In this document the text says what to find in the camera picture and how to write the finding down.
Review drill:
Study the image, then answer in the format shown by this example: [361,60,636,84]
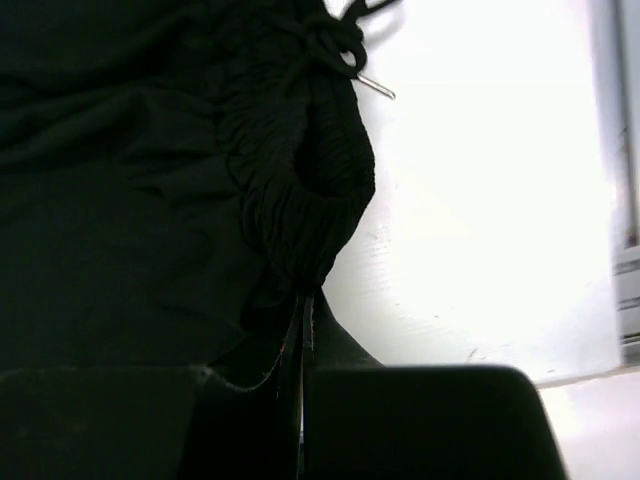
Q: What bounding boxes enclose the aluminium rail right side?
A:
[589,1,639,366]

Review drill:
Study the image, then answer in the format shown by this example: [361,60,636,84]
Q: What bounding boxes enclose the black trousers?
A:
[1,1,383,389]

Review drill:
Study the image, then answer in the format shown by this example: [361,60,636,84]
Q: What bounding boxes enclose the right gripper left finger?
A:
[179,294,303,479]

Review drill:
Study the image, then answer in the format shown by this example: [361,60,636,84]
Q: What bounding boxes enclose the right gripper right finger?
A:
[302,287,386,480]

